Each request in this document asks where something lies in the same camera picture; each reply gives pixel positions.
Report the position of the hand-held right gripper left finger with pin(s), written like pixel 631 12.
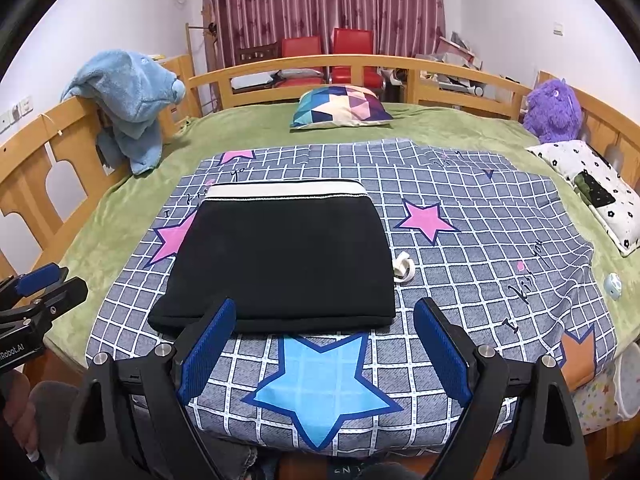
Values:
pixel 210 350

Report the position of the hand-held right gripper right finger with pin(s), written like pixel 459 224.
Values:
pixel 442 350

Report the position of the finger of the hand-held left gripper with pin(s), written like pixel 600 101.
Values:
pixel 65 296
pixel 35 278

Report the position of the black pants with white stripe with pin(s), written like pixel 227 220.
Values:
pixel 280 255

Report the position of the person's left hand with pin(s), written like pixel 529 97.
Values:
pixel 15 405

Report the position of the grey checked star blanket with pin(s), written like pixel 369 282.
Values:
pixel 475 260

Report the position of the star print sheet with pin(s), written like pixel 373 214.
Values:
pixel 595 395

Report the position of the small round pale toy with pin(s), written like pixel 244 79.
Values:
pixel 612 286

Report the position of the white plastic bin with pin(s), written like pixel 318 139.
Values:
pixel 629 385

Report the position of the blue plush toy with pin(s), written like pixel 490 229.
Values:
pixel 130 95

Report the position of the white floral pillow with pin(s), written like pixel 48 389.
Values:
pixel 565 157

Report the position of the green bed cover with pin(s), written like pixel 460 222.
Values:
pixel 250 125

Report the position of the purple plush toy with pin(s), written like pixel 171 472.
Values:
pixel 552 110

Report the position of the colourful patchwork pillow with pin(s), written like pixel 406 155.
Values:
pixel 340 105

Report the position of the wooden coat rack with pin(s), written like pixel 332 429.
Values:
pixel 195 55

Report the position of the pile of boxes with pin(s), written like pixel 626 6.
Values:
pixel 450 60

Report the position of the dark wooden chair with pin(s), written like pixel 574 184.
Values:
pixel 257 55

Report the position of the red chair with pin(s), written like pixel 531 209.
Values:
pixel 352 42
pixel 300 47

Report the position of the wooden bed frame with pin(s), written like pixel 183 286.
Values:
pixel 310 62

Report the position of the white wall outlet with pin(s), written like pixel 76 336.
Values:
pixel 558 28

